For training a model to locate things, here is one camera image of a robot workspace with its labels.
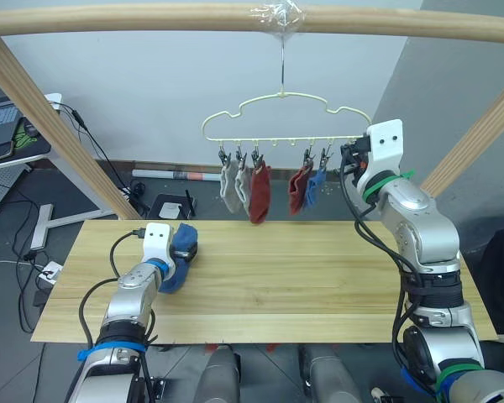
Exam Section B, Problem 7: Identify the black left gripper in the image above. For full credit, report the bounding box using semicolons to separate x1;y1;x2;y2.
170;245;199;264

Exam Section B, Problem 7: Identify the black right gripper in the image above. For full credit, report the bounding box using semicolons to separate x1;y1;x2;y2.
339;133;373;178

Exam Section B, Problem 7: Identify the blue sock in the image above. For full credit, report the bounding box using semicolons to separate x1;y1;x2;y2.
302;167;328;211
158;222;202;295

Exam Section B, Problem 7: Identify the black and white router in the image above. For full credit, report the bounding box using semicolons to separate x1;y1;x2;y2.
153;191;198;220

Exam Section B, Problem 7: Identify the red sock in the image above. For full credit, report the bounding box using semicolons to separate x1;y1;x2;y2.
288;165;314;217
248;165;273;226

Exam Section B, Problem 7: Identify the grey sock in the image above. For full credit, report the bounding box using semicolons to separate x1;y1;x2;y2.
218;159;240;214
234;165;253;213

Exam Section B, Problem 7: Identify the white paper roll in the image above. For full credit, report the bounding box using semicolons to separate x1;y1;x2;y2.
132;169;219;182

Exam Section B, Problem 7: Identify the dark grey rounded shape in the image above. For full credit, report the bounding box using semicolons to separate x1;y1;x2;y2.
192;346;241;403
298;344;362;403

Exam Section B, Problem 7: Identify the white adapter box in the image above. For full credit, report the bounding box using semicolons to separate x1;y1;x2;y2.
36;260;64;289

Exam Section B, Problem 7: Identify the white desk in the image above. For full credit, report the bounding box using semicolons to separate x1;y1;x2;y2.
0;92;123;253

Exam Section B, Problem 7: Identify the clear tape wrap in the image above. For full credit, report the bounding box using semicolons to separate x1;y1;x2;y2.
249;2;307;41

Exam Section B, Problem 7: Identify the black desk mat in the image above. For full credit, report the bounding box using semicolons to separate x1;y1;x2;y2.
0;117;52;165

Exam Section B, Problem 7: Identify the white perforated panel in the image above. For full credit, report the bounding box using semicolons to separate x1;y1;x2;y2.
0;165;31;223

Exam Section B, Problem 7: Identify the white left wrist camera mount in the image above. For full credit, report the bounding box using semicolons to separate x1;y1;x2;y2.
141;222;178;272

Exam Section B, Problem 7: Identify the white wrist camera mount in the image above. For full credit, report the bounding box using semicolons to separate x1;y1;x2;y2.
141;222;178;272
354;118;405;198

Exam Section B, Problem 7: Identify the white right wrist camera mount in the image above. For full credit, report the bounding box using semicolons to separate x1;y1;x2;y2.
354;118;405;198

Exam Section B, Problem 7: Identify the cream wire clip hanger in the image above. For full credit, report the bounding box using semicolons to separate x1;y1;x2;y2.
201;36;373;148

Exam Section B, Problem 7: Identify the wooden frame post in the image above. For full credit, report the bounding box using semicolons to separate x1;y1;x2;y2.
0;35;142;222
419;71;504;198

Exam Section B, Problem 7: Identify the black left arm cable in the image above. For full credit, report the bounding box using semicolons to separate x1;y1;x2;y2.
78;228;148;352

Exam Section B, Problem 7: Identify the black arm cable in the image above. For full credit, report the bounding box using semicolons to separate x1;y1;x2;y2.
338;144;425;391
78;228;148;352

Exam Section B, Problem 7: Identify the black desk power cable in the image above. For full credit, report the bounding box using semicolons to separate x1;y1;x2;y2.
45;100;139;202

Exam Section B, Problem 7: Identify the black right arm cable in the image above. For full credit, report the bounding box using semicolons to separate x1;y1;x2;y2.
338;144;425;391

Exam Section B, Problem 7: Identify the wooden frame crossbar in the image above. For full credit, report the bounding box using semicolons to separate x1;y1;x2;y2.
0;3;504;46

